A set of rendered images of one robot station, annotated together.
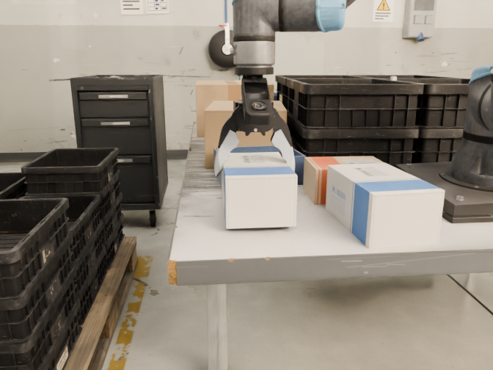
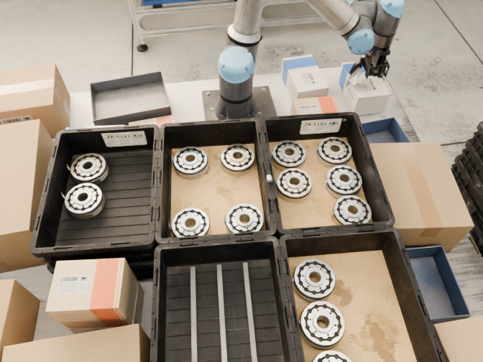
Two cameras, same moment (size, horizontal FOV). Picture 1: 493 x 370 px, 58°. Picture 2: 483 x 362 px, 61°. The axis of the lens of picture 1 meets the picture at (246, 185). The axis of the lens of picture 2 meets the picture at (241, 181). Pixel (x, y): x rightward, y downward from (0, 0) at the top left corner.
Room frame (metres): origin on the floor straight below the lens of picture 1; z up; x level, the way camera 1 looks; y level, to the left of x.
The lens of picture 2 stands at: (1.97, -0.55, 1.82)
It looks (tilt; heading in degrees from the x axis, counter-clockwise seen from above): 55 degrees down; 177
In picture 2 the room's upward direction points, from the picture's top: straight up
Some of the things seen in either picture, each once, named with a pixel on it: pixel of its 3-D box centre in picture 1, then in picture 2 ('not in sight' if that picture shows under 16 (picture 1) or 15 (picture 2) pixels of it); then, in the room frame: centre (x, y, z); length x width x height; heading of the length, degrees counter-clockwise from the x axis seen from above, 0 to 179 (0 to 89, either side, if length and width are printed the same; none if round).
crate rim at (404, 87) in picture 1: (345, 85); (321, 168); (1.31, -0.29, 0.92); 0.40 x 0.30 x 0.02; 2
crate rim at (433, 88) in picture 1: (447, 84); (213, 176); (1.32, -0.59, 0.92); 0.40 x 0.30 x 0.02; 2
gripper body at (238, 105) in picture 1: (253, 100); (376, 57); (0.83, -0.01, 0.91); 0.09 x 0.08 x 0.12; 5
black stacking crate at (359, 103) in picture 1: (344, 103); (318, 179); (1.31, -0.29, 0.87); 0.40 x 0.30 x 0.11; 2
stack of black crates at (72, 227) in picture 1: (50, 257); not in sight; (1.44, 0.70, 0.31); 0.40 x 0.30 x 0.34; 5
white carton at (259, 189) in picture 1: (254, 186); (362, 87); (0.80, -0.02, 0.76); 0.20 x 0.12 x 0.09; 5
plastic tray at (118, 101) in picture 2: not in sight; (130, 99); (0.84, -0.89, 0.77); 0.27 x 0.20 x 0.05; 102
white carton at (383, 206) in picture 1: (378, 200); (303, 81); (0.75, -0.23, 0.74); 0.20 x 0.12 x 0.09; 10
